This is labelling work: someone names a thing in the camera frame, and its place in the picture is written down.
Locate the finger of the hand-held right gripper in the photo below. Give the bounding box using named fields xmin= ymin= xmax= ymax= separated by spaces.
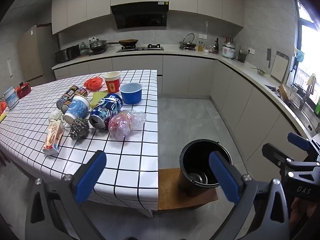
xmin=287 ymin=132 xmax=320 ymax=159
xmin=262 ymin=143 xmax=295 ymax=170

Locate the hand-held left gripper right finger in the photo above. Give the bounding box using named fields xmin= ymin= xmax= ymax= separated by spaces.
xmin=209 ymin=151 xmax=292 ymax=240

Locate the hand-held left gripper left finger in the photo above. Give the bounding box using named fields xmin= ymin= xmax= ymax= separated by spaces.
xmin=25 ymin=150 xmax=108 ymax=240

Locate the black bucket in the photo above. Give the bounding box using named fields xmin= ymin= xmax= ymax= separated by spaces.
xmin=178 ymin=139 xmax=233 ymax=197

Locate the steel wool scrubber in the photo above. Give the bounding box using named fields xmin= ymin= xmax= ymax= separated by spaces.
xmin=69 ymin=117 xmax=90 ymax=139

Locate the white red carton box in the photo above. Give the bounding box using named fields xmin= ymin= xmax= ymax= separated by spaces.
xmin=42 ymin=120 xmax=65 ymax=157

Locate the clear plastic bag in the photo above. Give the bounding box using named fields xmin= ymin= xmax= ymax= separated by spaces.
xmin=108 ymin=109 xmax=147 ymax=139

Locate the blue soda can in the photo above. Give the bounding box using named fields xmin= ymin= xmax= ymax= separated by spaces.
xmin=89 ymin=93 xmax=123 ymax=130

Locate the blue white paper cup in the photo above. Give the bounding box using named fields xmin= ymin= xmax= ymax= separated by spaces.
xmin=63 ymin=94 xmax=91 ymax=123

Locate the white tissue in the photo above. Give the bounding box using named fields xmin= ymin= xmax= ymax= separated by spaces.
xmin=49 ymin=109 xmax=66 ymax=124

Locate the yellow sponge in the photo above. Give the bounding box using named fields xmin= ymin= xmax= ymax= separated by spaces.
xmin=89 ymin=92 xmax=108 ymax=108

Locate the printed drink can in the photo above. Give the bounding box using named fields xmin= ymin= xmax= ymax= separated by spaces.
xmin=56 ymin=85 xmax=78 ymax=109

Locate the black labelled spray can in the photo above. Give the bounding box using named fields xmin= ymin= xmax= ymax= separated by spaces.
xmin=61 ymin=87 xmax=88 ymax=114

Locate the red plastic bag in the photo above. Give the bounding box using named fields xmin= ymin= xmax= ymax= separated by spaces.
xmin=84 ymin=77 xmax=103 ymax=90

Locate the red paper cup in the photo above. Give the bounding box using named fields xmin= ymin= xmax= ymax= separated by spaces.
xmin=104 ymin=71 xmax=121 ymax=94

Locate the person's right hand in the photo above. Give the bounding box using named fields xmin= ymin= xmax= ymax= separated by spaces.
xmin=291 ymin=197 xmax=320 ymax=228

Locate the steel sink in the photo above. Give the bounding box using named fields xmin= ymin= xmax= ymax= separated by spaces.
xmin=287 ymin=97 xmax=320 ymax=133

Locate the round metal tin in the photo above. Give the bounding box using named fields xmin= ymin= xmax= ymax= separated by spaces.
xmin=187 ymin=172 xmax=204 ymax=184

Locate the metal faucet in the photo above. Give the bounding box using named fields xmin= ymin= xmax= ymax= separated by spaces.
xmin=299 ymin=74 xmax=317 ymax=109

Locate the wooden stool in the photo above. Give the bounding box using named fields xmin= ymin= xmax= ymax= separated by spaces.
xmin=158 ymin=168 xmax=218 ymax=214

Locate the white cutting board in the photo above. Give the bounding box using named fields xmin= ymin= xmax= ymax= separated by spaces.
xmin=270 ymin=51 xmax=290 ymax=83

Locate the kitchen window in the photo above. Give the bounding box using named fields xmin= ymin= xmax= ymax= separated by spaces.
xmin=295 ymin=0 xmax=320 ymax=85

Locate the black utensil holder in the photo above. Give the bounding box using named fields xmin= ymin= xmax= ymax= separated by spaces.
xmin=237 ymin=46 xmax=247 ymax=63

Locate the white blue container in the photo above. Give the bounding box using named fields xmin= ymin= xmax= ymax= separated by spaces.
xmin=3 ymin=86 xmax=20 ymax=110

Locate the white rice cooker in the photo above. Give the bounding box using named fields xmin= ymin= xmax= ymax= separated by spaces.
xmin=222 ymin=42 xmax=237 ymax=59

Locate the grey lidded pot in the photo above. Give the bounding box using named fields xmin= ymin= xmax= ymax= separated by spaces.
xmin=89 ymin=39 xmax=108 ymax=51

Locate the beige refrigerator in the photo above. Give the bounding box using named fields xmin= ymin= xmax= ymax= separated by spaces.
xmin=17 ymin=25 xmax=59 ymax=80

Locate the black gas stove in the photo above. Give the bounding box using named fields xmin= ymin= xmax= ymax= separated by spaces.
xmin=116 ymin=44 xmax=165 ymax=53

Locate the black wok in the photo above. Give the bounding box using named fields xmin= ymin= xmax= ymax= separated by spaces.
xmin=108 ymin=39 xmax=139 ymax=47

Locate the black range hood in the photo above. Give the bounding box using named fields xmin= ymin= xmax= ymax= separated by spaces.
xmin=110 ymin=1 xmax=169 ymax=30

